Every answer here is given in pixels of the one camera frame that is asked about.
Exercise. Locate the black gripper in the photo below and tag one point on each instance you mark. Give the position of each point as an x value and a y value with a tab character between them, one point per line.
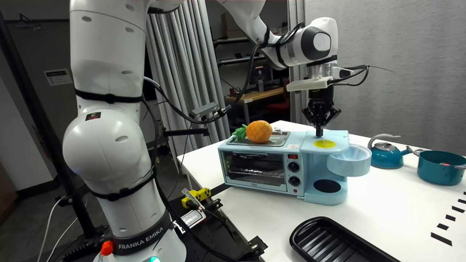
321	99

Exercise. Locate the light blue breakfast maker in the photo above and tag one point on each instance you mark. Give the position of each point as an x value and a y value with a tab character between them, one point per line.
311	164

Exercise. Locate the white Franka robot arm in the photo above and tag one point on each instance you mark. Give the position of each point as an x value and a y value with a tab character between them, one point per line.
110	145

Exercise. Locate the orange plush pineapple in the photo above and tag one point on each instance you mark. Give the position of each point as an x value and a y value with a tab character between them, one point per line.
260	131

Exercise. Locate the blue kettle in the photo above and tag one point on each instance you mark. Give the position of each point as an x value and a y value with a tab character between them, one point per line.
386	155

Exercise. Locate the black ribbed grill tray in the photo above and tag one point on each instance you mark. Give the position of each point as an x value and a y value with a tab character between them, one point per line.
330	241

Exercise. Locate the blue pot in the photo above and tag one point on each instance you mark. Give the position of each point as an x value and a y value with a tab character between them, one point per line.
439	168

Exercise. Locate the white pleated curtain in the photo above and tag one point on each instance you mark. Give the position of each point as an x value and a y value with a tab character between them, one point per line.
187	72

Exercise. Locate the yellow black clamp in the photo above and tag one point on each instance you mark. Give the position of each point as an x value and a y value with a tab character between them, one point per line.
197	196

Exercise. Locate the black tape strip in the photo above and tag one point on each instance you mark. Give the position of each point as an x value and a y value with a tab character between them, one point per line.
442	237
451	216
443	225
462	199
458	208

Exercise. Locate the white bottle orange cap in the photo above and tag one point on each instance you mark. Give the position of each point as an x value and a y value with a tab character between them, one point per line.
105	248

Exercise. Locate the black stand pole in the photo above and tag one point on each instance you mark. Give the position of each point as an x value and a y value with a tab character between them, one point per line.
44	135

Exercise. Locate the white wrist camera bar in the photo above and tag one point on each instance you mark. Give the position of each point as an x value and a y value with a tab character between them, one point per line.
308	84

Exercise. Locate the black table bracket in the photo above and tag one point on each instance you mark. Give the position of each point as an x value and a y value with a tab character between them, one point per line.
255	243

